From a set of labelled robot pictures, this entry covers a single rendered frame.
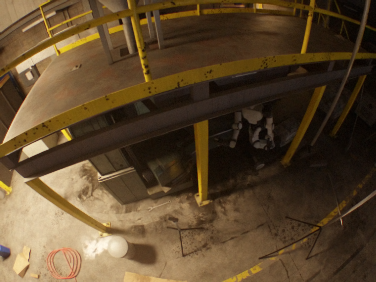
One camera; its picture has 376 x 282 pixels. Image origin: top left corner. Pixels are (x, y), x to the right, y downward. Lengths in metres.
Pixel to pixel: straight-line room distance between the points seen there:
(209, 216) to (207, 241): 0.39
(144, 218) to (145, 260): 0.68
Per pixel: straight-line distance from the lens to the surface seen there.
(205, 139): 1.63
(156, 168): 2.26
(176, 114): 1.37
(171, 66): 1.49
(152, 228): 2.85
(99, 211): 3.31
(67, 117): 1.24
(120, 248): 2.55
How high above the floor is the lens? 2.68
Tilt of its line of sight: 49 degrees down
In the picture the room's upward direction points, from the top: 7 degrees counter-clockwise
